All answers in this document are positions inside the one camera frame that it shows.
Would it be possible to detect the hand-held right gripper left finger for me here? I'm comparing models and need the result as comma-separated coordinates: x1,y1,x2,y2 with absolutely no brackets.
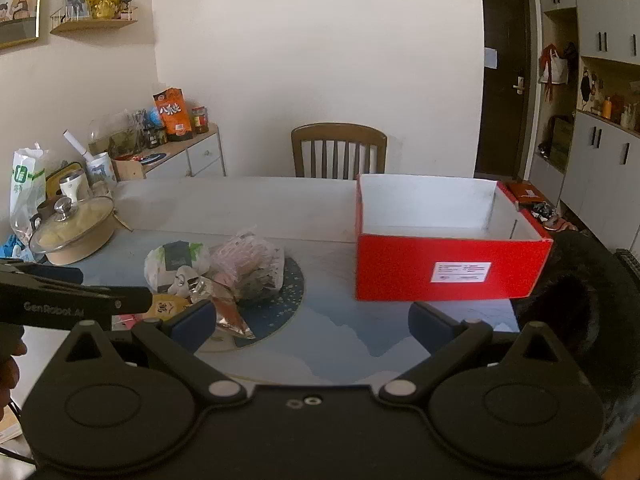
42,300,249,406

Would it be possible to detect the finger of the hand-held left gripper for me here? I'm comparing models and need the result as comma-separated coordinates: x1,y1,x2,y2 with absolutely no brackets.
0,259,84,287

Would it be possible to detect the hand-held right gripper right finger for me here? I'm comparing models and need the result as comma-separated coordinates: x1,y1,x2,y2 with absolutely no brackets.
377,301,583,406

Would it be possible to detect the yellow egg-shaped toy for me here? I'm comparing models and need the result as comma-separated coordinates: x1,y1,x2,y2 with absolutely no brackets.
142,294,194,322

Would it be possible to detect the red silver foil packet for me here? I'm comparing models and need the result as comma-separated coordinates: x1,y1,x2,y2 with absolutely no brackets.
192,280,257,341

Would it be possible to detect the white plush toy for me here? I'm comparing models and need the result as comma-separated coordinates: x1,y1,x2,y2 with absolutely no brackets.
167,265,204,296

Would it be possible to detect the red cardboard box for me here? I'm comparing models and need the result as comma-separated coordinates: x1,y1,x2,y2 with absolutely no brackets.
354,174,555,302

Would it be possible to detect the marble print desktop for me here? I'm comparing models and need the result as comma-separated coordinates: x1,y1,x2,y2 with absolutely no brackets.
15,175,523,391

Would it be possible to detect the person's left hand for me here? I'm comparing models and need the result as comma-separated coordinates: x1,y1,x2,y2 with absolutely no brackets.
0,339,29,412

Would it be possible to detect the blue cloth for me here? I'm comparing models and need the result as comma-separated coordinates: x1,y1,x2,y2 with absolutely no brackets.
0,234,24,262

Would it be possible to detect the beige pot with glass lid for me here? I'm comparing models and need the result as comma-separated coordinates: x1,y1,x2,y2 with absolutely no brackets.
27,195,119,267

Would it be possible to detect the white bag with dark label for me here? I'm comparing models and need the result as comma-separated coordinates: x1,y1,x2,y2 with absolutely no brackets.
144,241,214,294

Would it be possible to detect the pink clear plastic bag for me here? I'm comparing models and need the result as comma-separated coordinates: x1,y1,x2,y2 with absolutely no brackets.
210,230,287,302

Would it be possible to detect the white green print plastic bag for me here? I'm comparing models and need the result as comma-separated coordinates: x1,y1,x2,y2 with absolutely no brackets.
9,146,49,242

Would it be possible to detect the yellow pouch black trim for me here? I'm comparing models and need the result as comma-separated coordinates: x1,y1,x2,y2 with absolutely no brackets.
45,161,84,196

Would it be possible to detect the white steel-rim cup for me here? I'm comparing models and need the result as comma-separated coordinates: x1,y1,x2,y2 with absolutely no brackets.
59,169,91,199

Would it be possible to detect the round dark blue placemat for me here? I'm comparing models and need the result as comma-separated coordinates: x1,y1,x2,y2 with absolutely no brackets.
197,255,306,349

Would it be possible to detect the white printed mug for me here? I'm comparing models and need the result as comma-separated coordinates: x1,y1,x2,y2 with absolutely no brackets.
85,152,119,187

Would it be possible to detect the white rolled paper tube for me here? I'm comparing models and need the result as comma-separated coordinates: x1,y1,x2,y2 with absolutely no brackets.
62,130,94,164

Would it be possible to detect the brown paper box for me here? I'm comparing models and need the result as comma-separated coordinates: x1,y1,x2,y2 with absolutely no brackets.
111,155,147,181

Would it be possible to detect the black padded jacket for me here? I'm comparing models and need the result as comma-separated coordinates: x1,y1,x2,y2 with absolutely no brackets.
510,230,640,480

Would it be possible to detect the clear glass bowl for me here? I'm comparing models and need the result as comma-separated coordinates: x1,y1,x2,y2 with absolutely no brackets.
88,109,132,142

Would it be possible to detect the orange flat bag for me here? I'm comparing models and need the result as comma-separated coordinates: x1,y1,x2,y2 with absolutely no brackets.
505,181,549,206

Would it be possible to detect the row of shoes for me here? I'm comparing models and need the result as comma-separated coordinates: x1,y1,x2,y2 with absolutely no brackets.
531,202,582,234

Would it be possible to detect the white sideboard cabinet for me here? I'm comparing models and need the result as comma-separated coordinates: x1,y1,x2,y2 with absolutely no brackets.
112,122,226,181

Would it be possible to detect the orange snack bag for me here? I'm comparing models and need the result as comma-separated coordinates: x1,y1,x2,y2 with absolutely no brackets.
152,87,195,142

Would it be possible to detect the brown wooden chair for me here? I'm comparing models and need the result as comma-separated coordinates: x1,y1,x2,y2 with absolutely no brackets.
291,123,389,180

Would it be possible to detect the dark brown door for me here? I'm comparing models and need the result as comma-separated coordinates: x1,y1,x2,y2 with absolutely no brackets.
474,0,539,181

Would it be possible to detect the brown cardboard carton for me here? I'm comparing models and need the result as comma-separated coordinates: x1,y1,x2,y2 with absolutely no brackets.
550,117,575,169

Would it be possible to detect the large gold framed picture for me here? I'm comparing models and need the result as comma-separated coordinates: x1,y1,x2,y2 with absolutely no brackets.
0,0,47,51

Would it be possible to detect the white red hanging tote bag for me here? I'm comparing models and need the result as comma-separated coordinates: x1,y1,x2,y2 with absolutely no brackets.
539,44,571,101

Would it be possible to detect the black hanging bag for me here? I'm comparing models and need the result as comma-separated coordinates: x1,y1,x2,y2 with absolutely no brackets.
580,67,599,106

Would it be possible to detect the white wall cabinet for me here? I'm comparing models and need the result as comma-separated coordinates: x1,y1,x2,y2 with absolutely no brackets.
529,0,640,261

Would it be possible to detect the wooden wall shelf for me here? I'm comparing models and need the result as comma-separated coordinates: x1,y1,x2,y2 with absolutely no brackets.
49,5,139,36

